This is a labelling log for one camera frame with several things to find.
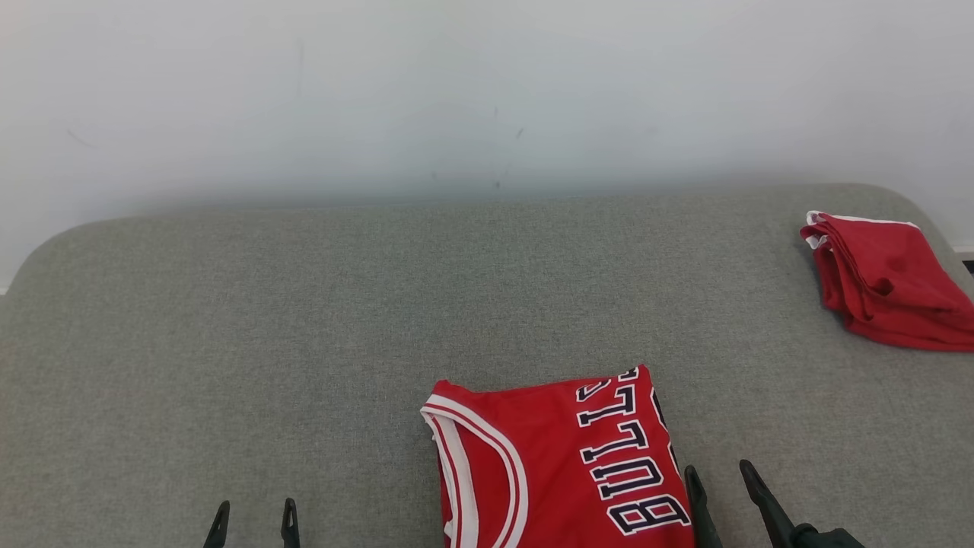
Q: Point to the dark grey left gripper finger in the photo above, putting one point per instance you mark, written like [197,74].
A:
[218,525]
[290,529]

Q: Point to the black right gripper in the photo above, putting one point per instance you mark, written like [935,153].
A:
[825,537]

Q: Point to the red basketball jersey with lettering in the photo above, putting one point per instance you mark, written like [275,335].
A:
[548,472]

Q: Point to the red shorts with white hem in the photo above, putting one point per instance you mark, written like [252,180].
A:
[883,281]

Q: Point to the grey fabric table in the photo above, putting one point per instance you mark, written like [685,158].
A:
[380,304]

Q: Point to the wall baseboard strip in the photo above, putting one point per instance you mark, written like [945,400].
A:
[966,259]

